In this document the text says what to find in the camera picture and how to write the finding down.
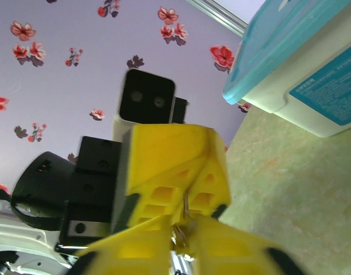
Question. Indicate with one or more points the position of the purple floral cloth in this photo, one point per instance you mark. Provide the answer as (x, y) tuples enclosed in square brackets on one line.
[(63, 86)]

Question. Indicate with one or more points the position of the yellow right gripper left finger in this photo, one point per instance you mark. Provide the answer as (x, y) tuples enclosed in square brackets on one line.
[(129, 252)]

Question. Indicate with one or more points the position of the white container with teal lid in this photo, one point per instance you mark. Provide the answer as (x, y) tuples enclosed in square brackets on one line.
[(278, 86)]

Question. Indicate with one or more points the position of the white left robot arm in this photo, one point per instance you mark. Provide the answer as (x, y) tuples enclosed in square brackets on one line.
[(20, 237)]

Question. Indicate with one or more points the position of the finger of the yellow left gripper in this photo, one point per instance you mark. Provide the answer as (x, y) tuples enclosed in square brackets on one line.
[(214, 177), (161, 154)]

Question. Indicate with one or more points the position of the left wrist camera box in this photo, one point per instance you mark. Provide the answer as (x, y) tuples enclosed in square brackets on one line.
[(146, 97)]

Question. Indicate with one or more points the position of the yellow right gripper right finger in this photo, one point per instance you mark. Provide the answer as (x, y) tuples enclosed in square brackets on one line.
[(235, 255)]

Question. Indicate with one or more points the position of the aluminium rail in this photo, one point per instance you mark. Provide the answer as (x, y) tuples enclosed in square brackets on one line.
[(221, 15)]

